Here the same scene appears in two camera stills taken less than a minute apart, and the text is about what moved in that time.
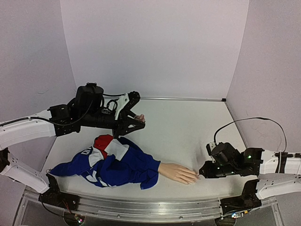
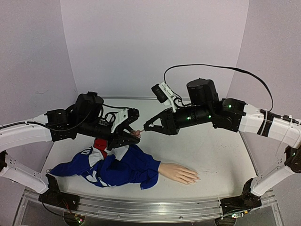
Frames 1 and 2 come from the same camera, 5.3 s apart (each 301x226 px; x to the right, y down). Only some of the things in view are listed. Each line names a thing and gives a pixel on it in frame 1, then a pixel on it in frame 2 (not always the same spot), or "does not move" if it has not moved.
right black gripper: [213, 167] → [170, 121]
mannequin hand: [178, 173] does not move
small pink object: [140, 117] → [137, 133]
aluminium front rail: [145, 208] does not move
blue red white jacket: [111, 162] does not move
